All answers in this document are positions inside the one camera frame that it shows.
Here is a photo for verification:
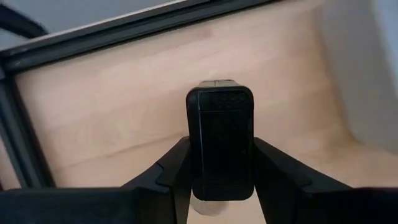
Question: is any black metal table frame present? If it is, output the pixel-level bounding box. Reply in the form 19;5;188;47
0;0;280;190

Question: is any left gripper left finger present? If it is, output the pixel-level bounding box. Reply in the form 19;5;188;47
121;136;192;224

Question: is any green black pepper tin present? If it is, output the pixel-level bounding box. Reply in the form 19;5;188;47
185;79;255;202

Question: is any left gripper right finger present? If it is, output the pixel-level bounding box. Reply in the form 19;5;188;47
254;138;352;224

